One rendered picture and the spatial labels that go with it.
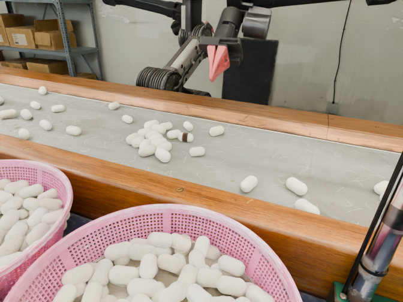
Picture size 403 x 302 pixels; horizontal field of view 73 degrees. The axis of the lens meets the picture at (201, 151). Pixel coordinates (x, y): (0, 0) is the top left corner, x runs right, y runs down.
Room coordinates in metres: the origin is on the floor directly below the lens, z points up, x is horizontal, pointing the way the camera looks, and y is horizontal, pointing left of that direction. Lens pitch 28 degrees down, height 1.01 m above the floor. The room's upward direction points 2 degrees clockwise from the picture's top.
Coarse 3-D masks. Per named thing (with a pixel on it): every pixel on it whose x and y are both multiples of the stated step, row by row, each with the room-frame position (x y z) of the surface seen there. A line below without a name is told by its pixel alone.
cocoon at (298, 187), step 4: (288, 180) 0.37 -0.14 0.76; (292, 180) 0.36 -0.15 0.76; (296, 180) 0.36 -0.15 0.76; (288, 184) 0.36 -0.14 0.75; (292, 184) 0.36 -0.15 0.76; (296, 184) 0.36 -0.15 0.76; (300, 184) 0.35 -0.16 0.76; (304, 184) 0.36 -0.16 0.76; (288, 188) 0.36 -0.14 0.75; (292, 188) 0.36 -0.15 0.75; (296, 188) 0.35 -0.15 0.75; (300, 188) 0.35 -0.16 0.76; (304, 188) 0.35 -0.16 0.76; (296, 192) 0.35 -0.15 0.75; (300, 192) 0.35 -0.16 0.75; (304, 192) 0.35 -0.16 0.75
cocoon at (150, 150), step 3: (141, 147) 0.46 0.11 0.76; (144, 147) 0.46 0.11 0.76; (147, 147) 0.46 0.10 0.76; (150, 147) 0.46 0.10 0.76; (153, 147) 0.47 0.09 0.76; (141, 150) 0.45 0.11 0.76; (144, 150) 0.45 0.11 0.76; (147, 150) 0.46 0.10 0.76; (150, 150) 0.46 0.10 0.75; (153, 150) 0.46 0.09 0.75; (141, 153) 0.45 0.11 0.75; (144, 153) 0.45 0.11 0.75; (147, 153) 0.45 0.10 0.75; (150, 153) 0.46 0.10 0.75; (153, 153) 0.46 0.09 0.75; (144, 156) 0.45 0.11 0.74
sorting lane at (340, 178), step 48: (48, 96) 0.80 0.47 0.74; (48, 144) 0.49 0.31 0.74; (96, 144) 0.50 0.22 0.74; (192, 144) 0.52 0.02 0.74; (240, 144) 0.52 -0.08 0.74; (288, 144) 0.53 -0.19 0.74; (336, 144) 0.54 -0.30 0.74; (240, 192) 0.35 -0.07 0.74; (288, 192) 0.36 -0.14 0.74; (336, 192) 0.36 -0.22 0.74
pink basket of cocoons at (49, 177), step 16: (0, 160) 0.38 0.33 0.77; (16, 160) 0.38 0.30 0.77; (0, 176) 0.37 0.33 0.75; (32, 176) 0.37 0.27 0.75; (48, 176) 0.36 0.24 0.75; (64, 176) 0.34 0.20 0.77; (64, 192) 0.32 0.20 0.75; (64, 208) 0.27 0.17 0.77; (64, 224) 0.28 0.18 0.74; (48, 240) 0.22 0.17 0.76; (32, 256) 0.21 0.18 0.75; (0, 272) 0.17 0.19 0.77; (16, 272) 0.19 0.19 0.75; (0, 288) 0.18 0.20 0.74
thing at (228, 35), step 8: (224, 24) 0.73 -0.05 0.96; (232, 24) 0.73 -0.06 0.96; (216, 32) 0.72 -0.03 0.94; (224, 32) 0.71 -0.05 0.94; (232, 32) 0.72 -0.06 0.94; (224, 40) 0.69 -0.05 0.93; (232, 40) 0.68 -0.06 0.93; (240, 40) 0.68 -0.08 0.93; (232, 48) 0.70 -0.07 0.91; (240, 48) 0.69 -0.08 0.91; (240, 56) 0.70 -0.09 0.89
